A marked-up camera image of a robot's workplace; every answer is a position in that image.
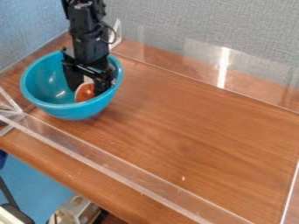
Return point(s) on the white brown toy mushroom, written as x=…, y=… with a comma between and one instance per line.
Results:
x=84, y=93

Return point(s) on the blue bowl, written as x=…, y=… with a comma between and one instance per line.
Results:
x=44, y=88

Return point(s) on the front clear acrylic barrier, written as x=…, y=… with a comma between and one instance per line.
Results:
x=168, y=194

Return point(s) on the clear acrylic corner bracket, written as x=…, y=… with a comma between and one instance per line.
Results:
x=114, y=35

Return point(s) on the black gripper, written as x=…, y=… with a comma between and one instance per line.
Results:
x=86, y=59

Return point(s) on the black chair part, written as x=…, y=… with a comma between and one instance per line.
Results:
x=10, y=213

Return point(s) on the right clear acrylic barrier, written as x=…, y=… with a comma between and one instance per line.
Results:
x=291, y=206

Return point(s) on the back clear acrylic barrier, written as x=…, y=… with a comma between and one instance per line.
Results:
x=257, y=78

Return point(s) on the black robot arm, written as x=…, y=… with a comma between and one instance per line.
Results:
x=85, y=15

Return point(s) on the clear acrylic barrier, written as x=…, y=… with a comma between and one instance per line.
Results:
x=291, y=206
x=257, y=78
x=168, y=194

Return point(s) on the grey metal bracket under table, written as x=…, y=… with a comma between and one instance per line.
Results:
x=76, y=211

